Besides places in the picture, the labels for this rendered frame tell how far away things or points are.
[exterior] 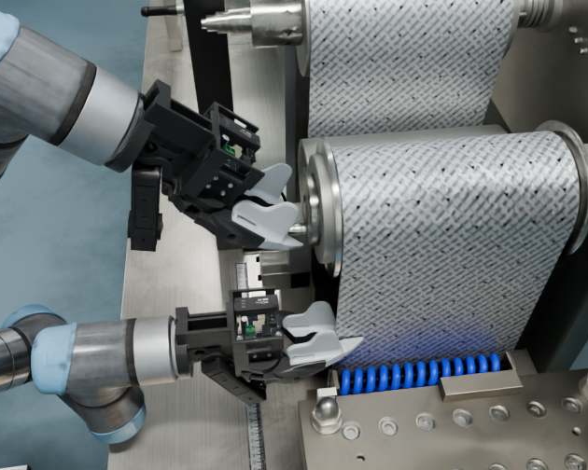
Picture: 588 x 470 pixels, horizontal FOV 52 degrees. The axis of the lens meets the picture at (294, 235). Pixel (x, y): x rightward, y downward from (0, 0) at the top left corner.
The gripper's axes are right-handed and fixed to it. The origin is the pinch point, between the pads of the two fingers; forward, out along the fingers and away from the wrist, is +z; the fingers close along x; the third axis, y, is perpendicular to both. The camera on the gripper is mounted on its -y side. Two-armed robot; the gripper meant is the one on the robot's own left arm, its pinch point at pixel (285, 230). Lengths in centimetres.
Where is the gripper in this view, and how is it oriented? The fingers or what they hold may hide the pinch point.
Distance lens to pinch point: 63.7
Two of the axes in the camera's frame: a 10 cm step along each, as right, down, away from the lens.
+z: 7.6, 3.7, 5.3
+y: 6.4, -5.8, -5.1
